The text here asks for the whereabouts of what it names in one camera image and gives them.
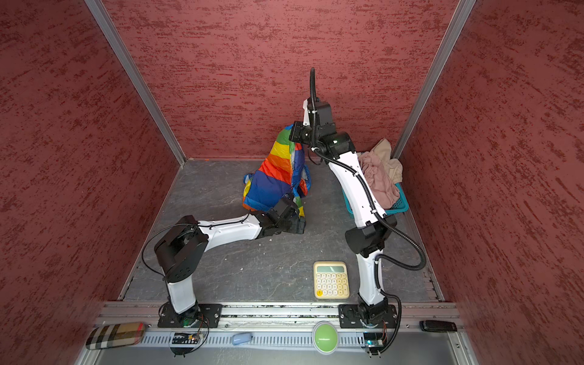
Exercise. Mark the aluminium corner post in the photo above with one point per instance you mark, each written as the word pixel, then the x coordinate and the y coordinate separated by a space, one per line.
pixel 108 29
pixel 460 17

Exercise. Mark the left aluminium corner post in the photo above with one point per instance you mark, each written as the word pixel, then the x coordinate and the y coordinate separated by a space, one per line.
pixel 108 29

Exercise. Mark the beige shorts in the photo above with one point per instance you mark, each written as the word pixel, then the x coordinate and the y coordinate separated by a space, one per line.
pixel 393 166

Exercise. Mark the plaid glasses case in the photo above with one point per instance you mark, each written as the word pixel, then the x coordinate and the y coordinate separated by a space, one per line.
pixel 116 336

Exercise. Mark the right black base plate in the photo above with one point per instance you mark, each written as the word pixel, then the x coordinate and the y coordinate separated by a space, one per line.
pixel 349 315

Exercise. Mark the black remote device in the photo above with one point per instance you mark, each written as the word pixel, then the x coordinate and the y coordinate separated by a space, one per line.
pixel 437 326

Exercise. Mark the small blue grey eraser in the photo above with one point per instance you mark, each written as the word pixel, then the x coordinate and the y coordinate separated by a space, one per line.
pixel 241 338

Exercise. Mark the rainbow striped shorts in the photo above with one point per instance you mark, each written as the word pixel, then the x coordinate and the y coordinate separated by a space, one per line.
pixel 283 172

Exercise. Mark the pink shorts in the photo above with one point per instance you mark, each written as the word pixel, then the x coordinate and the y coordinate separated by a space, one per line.
pixel 382 187

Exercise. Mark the right aluminium corner post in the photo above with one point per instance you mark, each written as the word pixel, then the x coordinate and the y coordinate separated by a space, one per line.
pixel 460 17

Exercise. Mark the teal plastic basket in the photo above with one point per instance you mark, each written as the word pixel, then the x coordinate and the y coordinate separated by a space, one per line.
pixel 400 206

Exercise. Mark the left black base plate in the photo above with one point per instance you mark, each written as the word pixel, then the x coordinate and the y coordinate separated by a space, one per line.
pixel 195 318

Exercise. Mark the cream yellow calculator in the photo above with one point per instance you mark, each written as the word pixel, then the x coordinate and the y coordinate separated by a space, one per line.
pixel 330 280

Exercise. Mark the right small circuit board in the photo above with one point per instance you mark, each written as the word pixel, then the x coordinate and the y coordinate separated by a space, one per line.
pixel 374 343

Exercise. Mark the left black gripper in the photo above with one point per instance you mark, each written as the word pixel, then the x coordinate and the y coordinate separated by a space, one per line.
pixel 294 223

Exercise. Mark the aluminium front rail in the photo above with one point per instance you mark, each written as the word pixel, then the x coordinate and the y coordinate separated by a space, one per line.
pixel 282 334

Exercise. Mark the small circuit board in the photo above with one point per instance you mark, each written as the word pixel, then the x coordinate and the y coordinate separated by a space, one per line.
pixel 182 344
pixel 374 343

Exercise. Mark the left small circuit board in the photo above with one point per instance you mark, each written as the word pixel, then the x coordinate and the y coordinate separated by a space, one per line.
pixel 182 344

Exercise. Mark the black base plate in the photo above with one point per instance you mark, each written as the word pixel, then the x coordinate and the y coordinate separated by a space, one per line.
pixel 195 318
pixel 349 315

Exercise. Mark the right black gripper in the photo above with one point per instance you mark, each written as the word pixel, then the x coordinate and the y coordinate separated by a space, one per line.
pixel 299 131

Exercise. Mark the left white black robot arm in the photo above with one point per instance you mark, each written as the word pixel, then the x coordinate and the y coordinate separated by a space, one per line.
pixel 181 249

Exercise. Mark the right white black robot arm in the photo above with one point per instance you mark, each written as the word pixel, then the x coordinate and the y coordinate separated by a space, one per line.
pixel 367 240

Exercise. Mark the green round push button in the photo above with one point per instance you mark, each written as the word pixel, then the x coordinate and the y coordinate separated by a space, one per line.
pixel 325 338

